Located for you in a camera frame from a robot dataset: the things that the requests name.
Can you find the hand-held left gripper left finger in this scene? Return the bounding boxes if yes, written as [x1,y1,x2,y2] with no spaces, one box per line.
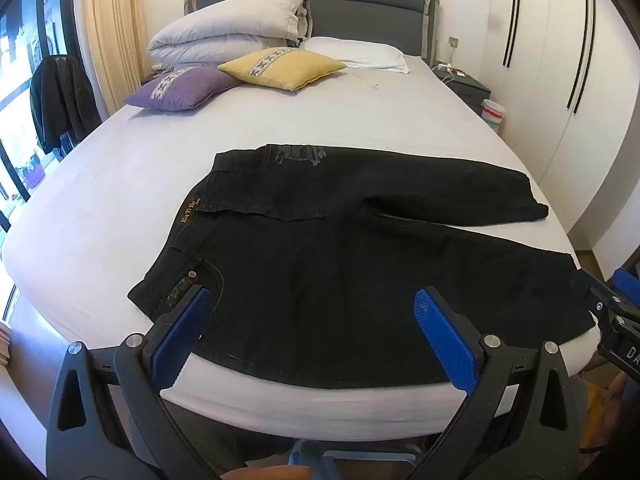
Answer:
[46,284,221,480]

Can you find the person's right forearm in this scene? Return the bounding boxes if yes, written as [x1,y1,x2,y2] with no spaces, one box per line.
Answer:
[607,375,640,463]

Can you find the black jacket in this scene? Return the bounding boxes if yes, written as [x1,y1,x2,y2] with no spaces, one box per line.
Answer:
[29,55,103,162]

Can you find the white wardrobe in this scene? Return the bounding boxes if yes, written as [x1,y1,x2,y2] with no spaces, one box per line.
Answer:
[487,0,640,252]

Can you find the yellow patterned cushion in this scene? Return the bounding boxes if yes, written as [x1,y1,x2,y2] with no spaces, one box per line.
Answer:
[217,47,347,92]

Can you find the purple patterned cushion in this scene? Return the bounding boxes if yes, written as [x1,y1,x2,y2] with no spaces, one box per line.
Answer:
[123,66,242,111]

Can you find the thin white cable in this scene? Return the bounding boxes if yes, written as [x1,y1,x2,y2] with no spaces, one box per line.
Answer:
[352,67,381,89]

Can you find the stacked white pillows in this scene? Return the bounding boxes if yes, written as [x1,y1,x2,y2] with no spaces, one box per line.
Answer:
[147,0,313,64]

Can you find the beige curtain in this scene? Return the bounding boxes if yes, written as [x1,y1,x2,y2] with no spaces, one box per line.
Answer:
[82,0,149,117]

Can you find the grey padded headboard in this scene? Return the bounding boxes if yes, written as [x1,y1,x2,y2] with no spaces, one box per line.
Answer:
[184,0,442,61]

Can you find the bed with white sheet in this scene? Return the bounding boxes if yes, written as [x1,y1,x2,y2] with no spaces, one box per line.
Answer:
[0,52,601,461]

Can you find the black pants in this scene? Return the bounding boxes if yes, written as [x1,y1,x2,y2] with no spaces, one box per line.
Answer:
[127,143,600,391]

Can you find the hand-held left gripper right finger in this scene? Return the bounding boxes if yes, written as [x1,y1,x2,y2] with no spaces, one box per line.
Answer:
[412,286,594,480]

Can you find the window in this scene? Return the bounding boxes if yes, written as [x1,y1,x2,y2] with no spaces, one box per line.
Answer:
[0,0,77,321]

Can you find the striped round container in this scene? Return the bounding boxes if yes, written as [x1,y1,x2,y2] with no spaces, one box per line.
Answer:
[481,100,507,136]

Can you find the dark grey nightstand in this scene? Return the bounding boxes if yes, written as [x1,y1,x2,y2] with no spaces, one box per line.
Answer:
[431,62,492,109]

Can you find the white pillow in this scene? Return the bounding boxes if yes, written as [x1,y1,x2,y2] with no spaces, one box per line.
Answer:
[304,36,408,72]

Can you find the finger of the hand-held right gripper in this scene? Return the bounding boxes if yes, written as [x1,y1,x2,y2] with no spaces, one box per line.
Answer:
[572,271,623,319]
[612,267,640,308]

